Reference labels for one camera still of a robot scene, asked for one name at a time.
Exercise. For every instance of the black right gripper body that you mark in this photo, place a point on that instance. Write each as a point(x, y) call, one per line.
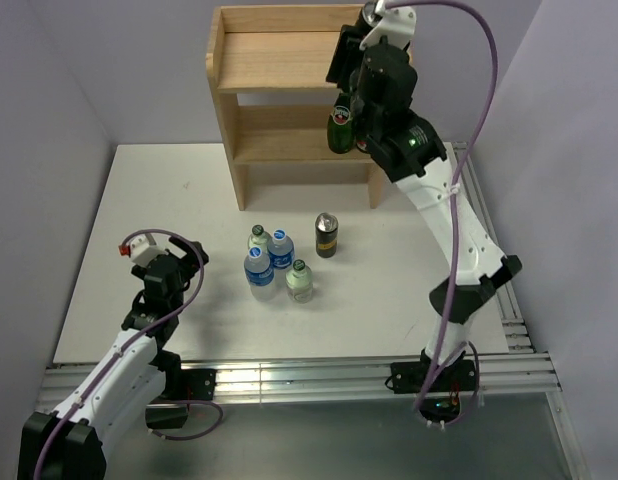
point(340, 57)

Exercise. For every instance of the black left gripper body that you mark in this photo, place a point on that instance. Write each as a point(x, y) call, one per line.
point(184, 257)

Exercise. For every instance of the black can yellow label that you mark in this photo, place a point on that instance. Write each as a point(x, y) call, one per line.
point(326, 234)

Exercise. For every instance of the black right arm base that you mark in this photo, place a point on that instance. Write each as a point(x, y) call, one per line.
point(434, 380)

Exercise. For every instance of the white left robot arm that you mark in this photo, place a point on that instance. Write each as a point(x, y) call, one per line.
point(74, 440)

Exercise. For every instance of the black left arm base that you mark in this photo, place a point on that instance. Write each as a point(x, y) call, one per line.
point(181, 384)

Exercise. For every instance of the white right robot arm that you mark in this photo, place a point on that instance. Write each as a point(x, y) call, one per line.
point(415, 160)

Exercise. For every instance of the wooden shelf unit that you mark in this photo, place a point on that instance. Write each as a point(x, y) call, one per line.
point(266, 67)

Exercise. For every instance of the dark green bottle yellow label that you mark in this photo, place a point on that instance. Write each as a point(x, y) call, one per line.
point(362, 144)

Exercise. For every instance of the green glass bottle red label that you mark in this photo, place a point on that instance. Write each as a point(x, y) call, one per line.
point(340, 134)

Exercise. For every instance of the clear water bottle blue label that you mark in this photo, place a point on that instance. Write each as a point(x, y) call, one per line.
point(259, 274)

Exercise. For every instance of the rear glass bottle green cap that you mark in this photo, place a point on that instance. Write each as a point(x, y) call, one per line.
point(258, 237)

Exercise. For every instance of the rear water bottle blue label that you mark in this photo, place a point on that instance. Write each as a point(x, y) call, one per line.
point(281, 250)

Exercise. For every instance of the clear glass bottle green cap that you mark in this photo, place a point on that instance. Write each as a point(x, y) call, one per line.
point(299, 282)

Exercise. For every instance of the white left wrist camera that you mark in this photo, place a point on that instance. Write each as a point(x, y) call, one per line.
point(140, 254)

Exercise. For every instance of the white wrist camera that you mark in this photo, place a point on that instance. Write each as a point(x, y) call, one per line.
point(397, 26)
point(140, 254)

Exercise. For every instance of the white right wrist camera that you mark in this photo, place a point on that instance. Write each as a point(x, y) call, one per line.
point(397, 26)

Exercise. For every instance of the aluminium rail frame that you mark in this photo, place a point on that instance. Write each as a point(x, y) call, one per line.
point(300, 344)

